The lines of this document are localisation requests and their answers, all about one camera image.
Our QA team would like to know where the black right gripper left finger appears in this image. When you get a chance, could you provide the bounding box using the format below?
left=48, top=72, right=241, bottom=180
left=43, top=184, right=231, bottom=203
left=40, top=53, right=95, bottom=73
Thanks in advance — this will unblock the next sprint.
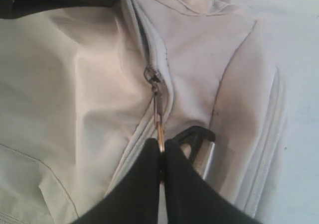
left=74, top=138, right=160, bottom=224

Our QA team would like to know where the metal zipper pull with ring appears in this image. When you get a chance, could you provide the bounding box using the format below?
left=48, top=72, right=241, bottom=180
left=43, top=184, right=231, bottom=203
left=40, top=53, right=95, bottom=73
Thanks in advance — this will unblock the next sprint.
left=144, top=66, right=165, bottom=153

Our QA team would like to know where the beige fabric duffel bag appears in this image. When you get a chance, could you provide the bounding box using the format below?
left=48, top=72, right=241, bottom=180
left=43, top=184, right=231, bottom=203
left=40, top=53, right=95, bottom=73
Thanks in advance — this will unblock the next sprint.
left=0, top=0, right=287, bottom=224

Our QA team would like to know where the black plastic D-ring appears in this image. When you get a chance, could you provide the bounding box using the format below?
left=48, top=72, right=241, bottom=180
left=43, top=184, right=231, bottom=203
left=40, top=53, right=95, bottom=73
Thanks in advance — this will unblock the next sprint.
left=174, top=125, right=216, bottom=181

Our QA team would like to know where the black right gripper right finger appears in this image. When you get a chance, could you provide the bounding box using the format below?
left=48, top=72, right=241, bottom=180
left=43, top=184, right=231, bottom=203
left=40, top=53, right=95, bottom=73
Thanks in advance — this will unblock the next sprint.
left=162, top=139, right=257, bottom=224

